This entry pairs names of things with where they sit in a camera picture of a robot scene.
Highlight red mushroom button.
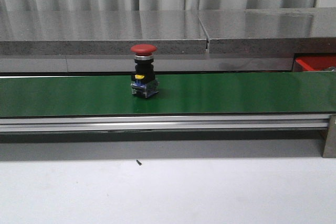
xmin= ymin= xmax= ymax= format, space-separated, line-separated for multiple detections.
xmin=131 ymin=44 xmax=159 ymax=98

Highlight green conveyor belt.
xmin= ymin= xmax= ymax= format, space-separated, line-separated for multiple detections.
xmin=1 ymin=72 xmax=335 ymax=118

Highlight grey stone slab right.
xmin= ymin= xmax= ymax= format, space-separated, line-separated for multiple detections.
xmin=198 ymin=8 xmax=335 ymax=54

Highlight grey stone slab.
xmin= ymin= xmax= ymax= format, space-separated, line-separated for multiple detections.
xmin=1 ymin=10 xmax=207 ymax=55
xmin=198 ymin=8 xmax=335 ymax=54

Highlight red plastic tray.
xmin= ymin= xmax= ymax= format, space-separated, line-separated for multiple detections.
xmin=295 ymin=56 xmax=335 ymax=71

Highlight grey stone slab left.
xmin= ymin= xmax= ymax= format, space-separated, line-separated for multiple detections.
xmin=1 ymin=10 xmax=207 ymax=55

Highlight aluminium conveyor frame rail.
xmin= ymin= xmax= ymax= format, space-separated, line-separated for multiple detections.
xmin=1 ymin=114 xmax=331 ymax=132

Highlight steel conveyor support bracket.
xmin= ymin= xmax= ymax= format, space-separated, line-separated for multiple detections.
xmin=322 ymin=114 xmax=336 ymax=158

